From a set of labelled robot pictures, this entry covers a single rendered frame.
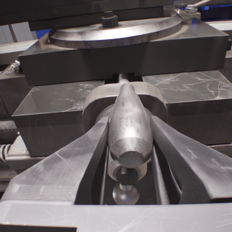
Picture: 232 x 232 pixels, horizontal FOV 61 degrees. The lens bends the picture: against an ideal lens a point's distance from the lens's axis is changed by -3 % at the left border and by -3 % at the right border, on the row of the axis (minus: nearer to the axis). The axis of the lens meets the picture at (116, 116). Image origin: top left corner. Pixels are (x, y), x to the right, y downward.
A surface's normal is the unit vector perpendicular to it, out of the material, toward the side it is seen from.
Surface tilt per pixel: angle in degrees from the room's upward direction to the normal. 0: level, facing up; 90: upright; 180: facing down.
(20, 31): 90
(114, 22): 90
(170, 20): 50
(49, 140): 90
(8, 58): 90
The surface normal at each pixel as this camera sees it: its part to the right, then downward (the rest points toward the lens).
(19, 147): -0.11, -0.82
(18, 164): -0.02, 0.57
